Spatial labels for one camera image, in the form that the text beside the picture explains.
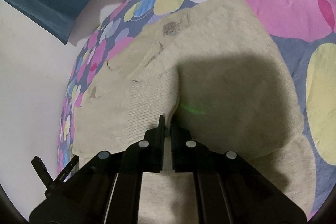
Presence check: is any colourful circle-pattern bedspread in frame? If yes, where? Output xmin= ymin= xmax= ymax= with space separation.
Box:
xmin=58 ymin=0 xmax=335 ymax=219

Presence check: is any beige knit sweater with flowers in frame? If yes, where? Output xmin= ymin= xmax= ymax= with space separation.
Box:
xmin=72 ymin=0 xmax=316 ymax=214

